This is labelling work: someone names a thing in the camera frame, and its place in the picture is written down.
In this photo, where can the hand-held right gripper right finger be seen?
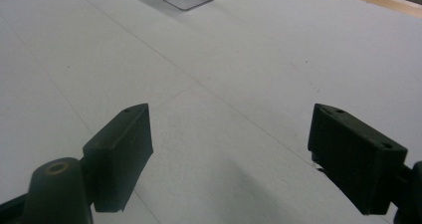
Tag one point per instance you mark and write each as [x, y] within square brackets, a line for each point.
[355, 161]

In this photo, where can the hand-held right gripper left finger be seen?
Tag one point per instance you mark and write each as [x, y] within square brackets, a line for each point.
[117, 157]

